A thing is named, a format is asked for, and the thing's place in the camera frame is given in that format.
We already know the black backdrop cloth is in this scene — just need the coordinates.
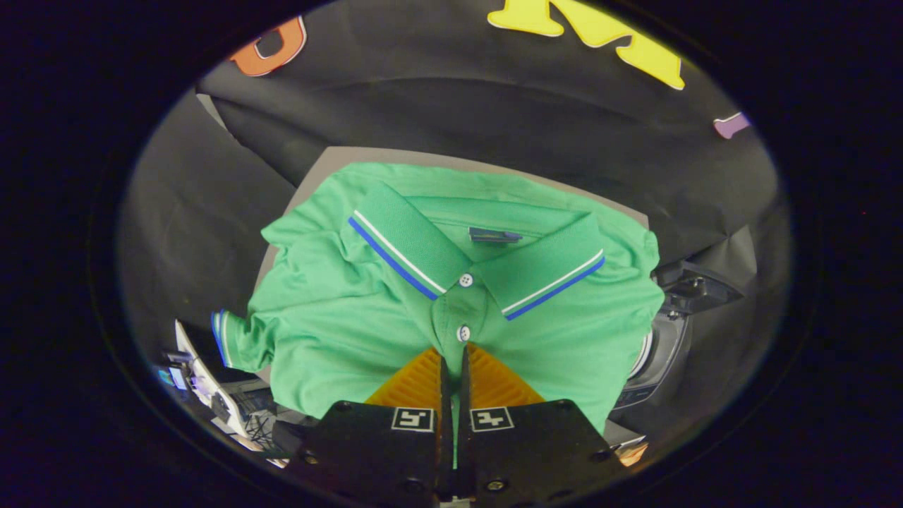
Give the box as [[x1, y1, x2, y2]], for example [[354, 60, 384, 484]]
[[116, 0, 794, 424]]

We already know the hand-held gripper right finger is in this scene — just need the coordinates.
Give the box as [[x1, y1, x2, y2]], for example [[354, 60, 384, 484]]
[[455, 342, 625, 508]]

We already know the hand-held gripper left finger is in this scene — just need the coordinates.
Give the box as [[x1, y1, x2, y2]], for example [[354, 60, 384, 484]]
[[282, 346, 453, 508]]

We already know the dark washing machine lid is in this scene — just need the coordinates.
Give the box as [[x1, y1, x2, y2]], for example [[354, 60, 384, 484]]
[[656, 260, 746, 315]]

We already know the white board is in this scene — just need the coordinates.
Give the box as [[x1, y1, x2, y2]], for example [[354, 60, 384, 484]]
[[174, 320, 265, 452]]

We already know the grey washing machine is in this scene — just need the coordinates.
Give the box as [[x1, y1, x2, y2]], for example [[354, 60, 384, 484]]
[[614, 303, 696, 411]]

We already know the green polo shirt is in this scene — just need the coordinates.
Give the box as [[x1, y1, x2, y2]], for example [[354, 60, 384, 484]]
[[210, 162, 665, 470]]

